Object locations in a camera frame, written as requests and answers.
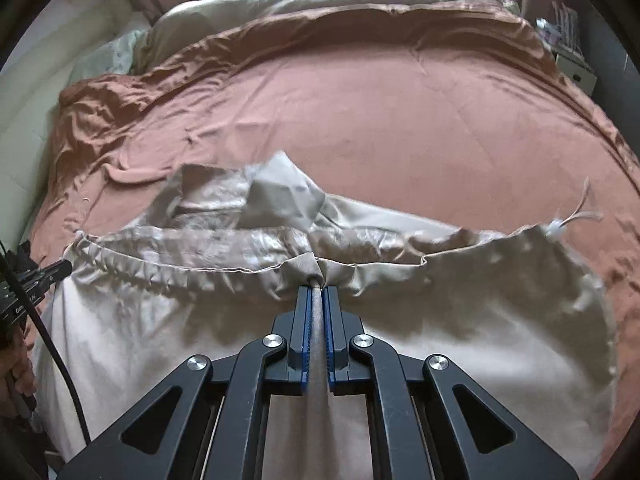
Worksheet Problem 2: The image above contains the black cable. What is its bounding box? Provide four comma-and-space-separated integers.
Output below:
0, 238, 92, 446

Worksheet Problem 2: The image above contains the rust brown bed cover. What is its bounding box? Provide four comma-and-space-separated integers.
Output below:
32, 1, 639, 479

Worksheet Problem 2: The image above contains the beige jacket garment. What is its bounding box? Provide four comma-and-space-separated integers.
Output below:
31, 148, 618, 480

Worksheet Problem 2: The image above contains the olive beige duvet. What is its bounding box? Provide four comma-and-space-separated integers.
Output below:
131, 0, 500, 75

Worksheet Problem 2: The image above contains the person's left hand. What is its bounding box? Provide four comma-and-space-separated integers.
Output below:
0, 330, 37, 417

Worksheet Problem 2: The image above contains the white bedside drawer cabinet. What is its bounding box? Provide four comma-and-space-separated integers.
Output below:
536, 1, 598, 96

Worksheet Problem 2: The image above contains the pale green pillow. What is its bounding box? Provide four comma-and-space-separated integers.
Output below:
68, 29, 146, 84

